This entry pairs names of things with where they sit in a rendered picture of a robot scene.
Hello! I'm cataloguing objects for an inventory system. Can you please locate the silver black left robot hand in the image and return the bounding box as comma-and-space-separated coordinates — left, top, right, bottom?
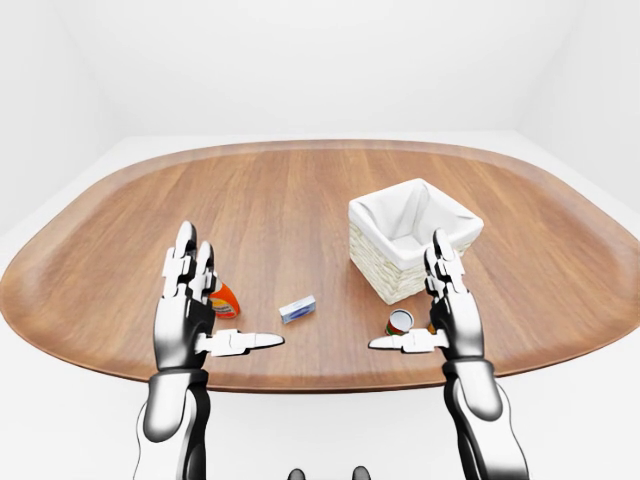
152, 220, 286, 373

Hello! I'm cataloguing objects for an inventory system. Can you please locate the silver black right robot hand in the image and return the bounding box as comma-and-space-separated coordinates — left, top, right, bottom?
368, 228, 486, 363

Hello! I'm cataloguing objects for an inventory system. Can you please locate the white lined wicker basket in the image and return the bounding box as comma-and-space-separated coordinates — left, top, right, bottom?
348, 177, 485, 305

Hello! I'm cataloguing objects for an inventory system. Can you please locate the orange and white bottle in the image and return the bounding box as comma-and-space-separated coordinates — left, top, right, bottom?
208, 280, 242, 320

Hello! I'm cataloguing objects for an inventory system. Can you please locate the red green food tin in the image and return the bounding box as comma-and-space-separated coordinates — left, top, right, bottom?
384, 308, 416, 337

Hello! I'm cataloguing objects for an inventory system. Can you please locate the small blue white box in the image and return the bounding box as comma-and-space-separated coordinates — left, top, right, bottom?
278, 294, 318, 325

